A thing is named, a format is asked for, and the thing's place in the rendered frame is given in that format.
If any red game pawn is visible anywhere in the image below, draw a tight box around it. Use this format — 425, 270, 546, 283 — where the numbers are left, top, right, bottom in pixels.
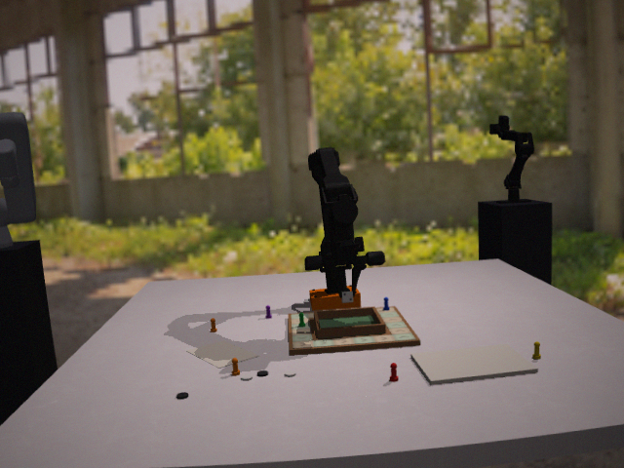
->
390, 363, 399, 381

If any olive-yellow game pawn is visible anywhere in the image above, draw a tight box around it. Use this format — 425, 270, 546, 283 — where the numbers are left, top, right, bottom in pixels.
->
532, 341, 541, 359

